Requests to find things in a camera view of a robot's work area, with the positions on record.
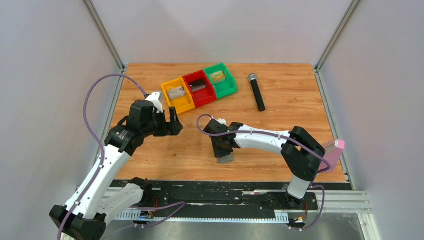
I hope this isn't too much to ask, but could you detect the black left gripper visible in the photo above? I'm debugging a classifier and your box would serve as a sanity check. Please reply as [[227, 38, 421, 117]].
[[141, 106, 184, 138]]

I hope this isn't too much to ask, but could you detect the grey card holder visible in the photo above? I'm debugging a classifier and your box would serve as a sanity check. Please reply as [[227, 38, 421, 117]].
[[217, 153, 234, 164]]

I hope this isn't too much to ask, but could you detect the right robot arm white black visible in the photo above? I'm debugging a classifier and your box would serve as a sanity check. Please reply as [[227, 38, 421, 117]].
[[199, 118, 330, 209]]

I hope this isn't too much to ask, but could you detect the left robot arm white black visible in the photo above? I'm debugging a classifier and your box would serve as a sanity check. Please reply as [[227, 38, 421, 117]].
[[49, 100, 183, 240]]

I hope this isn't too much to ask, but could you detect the silver card in yellow bin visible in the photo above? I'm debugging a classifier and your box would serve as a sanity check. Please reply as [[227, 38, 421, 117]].
[[166, 85, 186, 100]]

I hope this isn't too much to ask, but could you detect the black card in red bin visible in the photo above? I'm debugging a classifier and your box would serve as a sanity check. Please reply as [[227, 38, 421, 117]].
[[189, 79, 206, 93]]

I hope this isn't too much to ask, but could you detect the gold card in green bin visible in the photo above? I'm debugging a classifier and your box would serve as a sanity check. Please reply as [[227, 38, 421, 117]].
[[209, 70, 226, 84]]

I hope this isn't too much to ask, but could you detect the pink card stand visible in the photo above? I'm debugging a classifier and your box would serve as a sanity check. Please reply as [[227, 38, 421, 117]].
[[322, 139, 346, 173]]

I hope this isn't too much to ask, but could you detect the yellow plastic bin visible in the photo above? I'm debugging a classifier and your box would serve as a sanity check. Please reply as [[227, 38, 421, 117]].
[[160, 77, 195, 115]]

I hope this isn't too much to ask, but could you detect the red plastic bin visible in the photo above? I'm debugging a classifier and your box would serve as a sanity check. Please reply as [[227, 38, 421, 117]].
[[182, 70, 217, 108]]

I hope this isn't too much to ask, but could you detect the green plastic bin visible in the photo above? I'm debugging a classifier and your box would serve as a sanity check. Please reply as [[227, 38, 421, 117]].
[[203, 62, 238, 99]]

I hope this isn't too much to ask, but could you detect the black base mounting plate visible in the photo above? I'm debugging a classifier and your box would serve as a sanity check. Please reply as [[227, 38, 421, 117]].
[[105, 179, 319, 223]]

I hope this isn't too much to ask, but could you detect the black handheld microphone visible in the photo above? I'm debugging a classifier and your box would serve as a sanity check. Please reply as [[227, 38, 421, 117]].
[[247, 73, 266, 112]]

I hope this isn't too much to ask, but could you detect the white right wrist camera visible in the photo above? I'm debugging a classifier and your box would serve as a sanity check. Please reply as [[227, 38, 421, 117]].
[[215, 118, 227, 126]]

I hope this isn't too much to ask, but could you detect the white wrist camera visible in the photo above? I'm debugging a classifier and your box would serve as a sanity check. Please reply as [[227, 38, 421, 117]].
[[145, 91, 164, 114], [215, 118, 227, 126]]

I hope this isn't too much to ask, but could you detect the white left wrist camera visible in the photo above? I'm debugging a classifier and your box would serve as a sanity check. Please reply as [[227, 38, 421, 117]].
[[145, 91, 164, 114]]

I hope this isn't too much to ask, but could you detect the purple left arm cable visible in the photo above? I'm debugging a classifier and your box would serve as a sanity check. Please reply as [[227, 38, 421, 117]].
[[56, 74, 148, 240]]

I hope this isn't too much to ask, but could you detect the left aluminium frame post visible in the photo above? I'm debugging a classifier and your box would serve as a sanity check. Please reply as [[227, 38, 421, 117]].
[[82, 0, 126, 117]]

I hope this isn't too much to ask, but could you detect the aluminium frame post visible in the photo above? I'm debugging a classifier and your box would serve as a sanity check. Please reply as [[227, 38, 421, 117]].
[[82, 0, 126, 117], [314, 0, 363, 138]]

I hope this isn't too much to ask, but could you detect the right aluminium frame post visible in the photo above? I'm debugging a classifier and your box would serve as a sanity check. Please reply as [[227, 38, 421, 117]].
[[314, 0, 363, 138]]

